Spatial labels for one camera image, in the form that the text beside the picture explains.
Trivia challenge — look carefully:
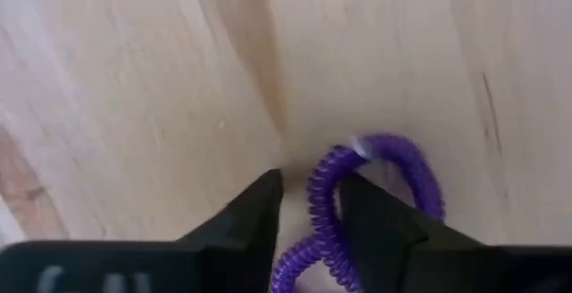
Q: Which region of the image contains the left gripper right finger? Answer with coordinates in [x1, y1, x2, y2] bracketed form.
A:
[338, 172, 572, 293]

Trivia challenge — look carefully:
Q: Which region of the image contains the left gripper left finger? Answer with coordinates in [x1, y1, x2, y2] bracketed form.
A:
[0, 169, 284, 293]

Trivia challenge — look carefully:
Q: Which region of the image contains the purple spiral keychain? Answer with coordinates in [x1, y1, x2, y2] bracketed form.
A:
[271, 132, 447, 293]

